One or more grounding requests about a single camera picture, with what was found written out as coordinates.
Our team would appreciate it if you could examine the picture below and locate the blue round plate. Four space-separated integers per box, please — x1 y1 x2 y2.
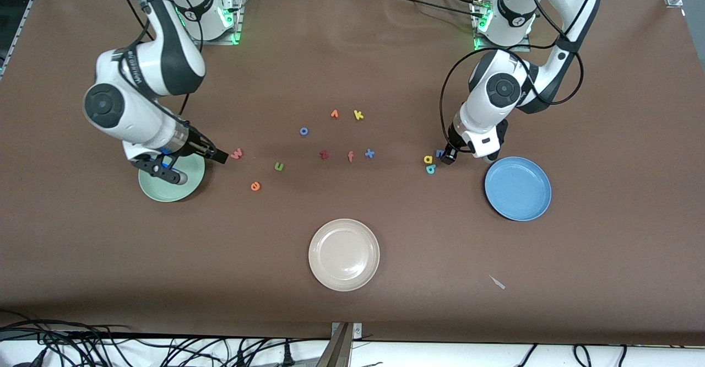
484 156 552 222

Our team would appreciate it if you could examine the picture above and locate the brown paper table cover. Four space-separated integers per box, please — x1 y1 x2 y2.
0 0 705 347

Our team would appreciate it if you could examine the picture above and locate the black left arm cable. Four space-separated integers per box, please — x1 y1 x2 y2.
439 0 585 154

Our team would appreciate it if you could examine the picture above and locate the metal table edge bracket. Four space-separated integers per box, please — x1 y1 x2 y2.
315 322 364 367

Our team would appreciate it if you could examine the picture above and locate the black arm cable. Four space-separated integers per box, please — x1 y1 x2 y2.
439 0 585 154
113 0 204 120

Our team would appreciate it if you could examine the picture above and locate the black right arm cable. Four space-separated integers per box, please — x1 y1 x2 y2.
113 0 204 120

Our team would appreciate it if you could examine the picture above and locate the mint green round plate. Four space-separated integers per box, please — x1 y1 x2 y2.
138 152 206 203

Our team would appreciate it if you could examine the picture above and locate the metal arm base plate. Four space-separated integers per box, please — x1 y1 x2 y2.
473 0 532 52
183 0 246 46

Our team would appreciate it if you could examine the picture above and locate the beige round plate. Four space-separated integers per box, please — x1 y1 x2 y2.
308 218 381 292

